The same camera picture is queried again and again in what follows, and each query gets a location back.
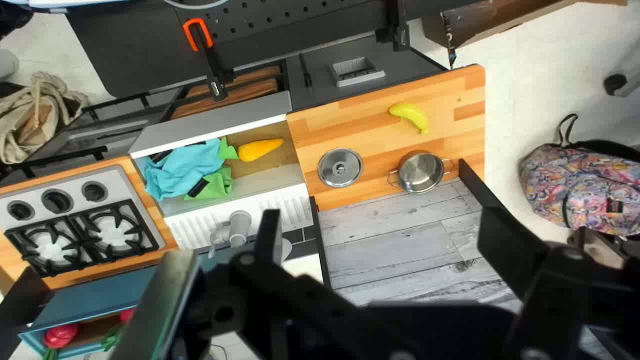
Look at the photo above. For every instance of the toy stove with black grates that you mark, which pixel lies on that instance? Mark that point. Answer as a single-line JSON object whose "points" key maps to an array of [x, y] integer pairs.
{"points": [[81, 231]]}

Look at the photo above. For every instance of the small steel pot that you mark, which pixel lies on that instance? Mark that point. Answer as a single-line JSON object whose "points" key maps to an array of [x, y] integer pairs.
{"points": [[420, 173]]}

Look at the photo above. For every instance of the floral patterned backpack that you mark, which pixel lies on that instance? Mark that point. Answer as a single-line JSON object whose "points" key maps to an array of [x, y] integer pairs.
{"points": [[581, 187]]}

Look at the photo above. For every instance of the grey toy faucet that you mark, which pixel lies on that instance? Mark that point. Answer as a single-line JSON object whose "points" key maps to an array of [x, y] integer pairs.
{"points": [[232, 229]]}

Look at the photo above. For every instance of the white toy sink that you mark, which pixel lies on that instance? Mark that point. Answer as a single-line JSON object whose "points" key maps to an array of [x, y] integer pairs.
{"points": [[213, 123]]}

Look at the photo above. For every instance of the wooden countertop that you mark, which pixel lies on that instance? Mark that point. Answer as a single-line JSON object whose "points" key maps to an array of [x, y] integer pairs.
{"points": [[360, 127]]}

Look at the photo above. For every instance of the beige canvas tote bag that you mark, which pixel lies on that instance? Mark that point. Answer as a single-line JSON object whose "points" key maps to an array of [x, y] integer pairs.
{"points": [[31, 120]]}

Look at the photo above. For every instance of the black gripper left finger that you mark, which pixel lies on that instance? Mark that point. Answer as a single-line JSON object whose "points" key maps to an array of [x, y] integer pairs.
{"points": [[268, 240]]}

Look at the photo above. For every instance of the yellow toy banana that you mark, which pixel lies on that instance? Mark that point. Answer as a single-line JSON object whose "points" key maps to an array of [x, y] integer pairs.
{"points": [[410, 114]]}

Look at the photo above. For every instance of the orange yellow toy squash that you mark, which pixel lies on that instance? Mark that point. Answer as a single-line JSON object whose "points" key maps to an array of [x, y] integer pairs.
{"points": [[259, 151]]}

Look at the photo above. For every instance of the steel pot lid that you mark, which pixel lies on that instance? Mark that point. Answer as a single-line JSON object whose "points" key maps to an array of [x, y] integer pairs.
{"points": [[338, 166]]}

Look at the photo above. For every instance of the black perforated table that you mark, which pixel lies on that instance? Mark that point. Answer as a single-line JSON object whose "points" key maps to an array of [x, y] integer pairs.
{"points": [[147, 46]]}

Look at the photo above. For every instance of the blue cloth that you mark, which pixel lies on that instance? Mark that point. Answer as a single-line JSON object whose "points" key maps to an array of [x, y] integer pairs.
{"points": [[179, 166]]}

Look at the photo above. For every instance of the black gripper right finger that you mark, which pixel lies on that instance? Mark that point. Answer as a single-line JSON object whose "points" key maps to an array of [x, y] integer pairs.
{"points": [[500, 226]]}

